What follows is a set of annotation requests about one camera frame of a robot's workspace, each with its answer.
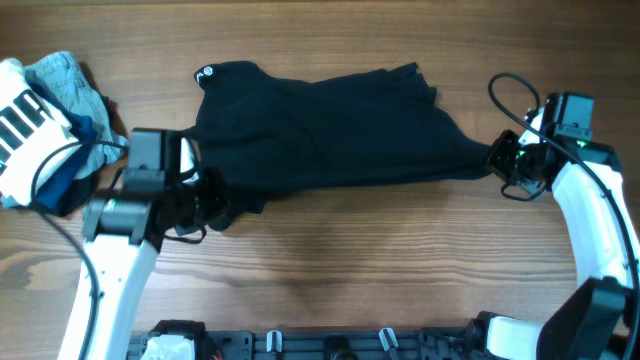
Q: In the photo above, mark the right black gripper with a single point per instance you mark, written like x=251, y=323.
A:
x=496, y=160

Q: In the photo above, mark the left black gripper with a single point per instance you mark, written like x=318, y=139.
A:
x=211, y=177

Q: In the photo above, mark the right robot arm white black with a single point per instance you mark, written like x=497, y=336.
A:
x=600, y=320

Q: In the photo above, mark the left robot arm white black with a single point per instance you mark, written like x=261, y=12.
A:
x=123, y=233

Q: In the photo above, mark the navy blue folded garment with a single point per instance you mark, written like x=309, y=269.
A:
x=55, y=188

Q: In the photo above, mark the light blue denim garment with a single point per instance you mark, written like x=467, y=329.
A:
x=61, y=79

